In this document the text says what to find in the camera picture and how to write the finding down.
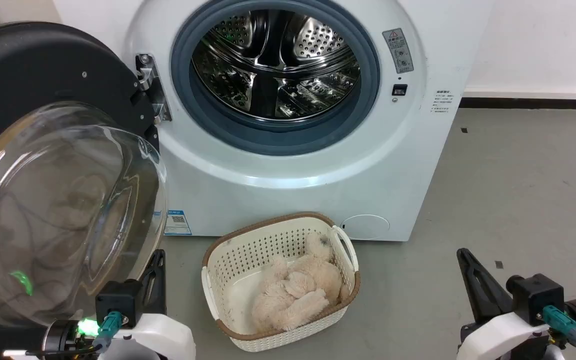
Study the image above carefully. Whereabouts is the white laundry basket brown rim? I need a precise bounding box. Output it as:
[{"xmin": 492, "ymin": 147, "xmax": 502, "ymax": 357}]
[{"xmin": 201, "ymin": 211, "xmax": 362, "ymax": 353}]

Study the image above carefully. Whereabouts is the stainless steel washer drum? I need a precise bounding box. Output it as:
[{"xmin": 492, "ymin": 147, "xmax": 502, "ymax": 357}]
[{"xmin": 190, "ymin": 9, "xmax": 362, "ymax": 122}]

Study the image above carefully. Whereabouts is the blue energy label sticker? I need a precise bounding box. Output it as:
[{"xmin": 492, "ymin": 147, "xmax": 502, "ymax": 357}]
[{"xmin": 163, "ymin": 210, "xmax": 193, "ymax": 237}]

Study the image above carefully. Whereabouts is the black wall baseboard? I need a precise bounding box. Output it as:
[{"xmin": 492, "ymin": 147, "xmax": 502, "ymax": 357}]
[{"xmin": 460, "ymin": 97, "xmax": 576, "ymax": 111}]

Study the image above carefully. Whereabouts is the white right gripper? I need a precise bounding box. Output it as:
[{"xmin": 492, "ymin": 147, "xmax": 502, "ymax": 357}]
[{"xmin": 456, "ymin": 247, "xmax": 553, "ymax": 360}]

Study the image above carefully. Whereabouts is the teal left cable connector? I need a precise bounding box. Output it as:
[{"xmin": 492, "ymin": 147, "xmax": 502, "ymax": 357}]
[{"xmin": 97, "ymin": 311, "xmax": 124, "ymax": 348}]

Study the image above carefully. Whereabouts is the grey warning sticker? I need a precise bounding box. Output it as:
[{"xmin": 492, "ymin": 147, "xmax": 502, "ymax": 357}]
[{"xmin": 382, "ymin": 28, "xmax": 415, "ymax": 75}]

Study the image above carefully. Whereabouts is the black washer door glass bowl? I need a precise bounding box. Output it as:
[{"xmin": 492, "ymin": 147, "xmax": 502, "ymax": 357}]
[{"xmin": 0, "ymin": 21, "xmax": 169, "ymax": 360}]

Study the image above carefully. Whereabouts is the beige plush toy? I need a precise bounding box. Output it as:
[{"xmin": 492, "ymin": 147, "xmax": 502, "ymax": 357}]
[{"xmin": 251, "ymin": 232, "xmax": 345, "ymax": 333}]

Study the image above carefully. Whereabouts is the teal cable connector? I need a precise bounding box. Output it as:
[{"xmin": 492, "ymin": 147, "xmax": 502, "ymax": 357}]
[
  {"xmin": 97, "ymin": 311, "xmax": 124, "ymax": 348},
  {"xmin": 542, "ymin": 305, "xmax": 576, "ymax": 348}
]

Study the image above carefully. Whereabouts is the teal right cable connector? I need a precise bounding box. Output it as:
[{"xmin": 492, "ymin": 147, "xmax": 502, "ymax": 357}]
[{"xmin": 542, "ymin": 305, "xmax": 576, "ymax": 348}]

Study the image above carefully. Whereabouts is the metal door hinge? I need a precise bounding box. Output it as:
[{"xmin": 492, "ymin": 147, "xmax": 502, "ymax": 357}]
[{"xmin": 135, "ymin": 53, "xmax": 173, "ymax": 126}]

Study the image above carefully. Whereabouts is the round white filter cover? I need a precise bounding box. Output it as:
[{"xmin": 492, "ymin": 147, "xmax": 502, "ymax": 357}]
[{"xmin": 341, "ymin": 214, "xmax": 391, "ymax": 241}]

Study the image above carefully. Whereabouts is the white front-load washing machine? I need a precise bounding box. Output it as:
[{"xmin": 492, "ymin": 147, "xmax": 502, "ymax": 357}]
[{"xmin": 52, "ymin": 0, "xmax": 495, "ymax": 243}]

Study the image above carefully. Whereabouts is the black text label sticker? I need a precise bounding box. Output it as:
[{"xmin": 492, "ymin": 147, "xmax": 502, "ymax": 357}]
[{"xmin": 430, "ymin": 90, "xmax": 452, "ymax": 115}]

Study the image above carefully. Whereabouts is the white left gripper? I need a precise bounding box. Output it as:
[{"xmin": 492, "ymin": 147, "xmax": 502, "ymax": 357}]
[{"xmin": 97, "ymin": 249, "xmax": 197, "ymax": 360}]

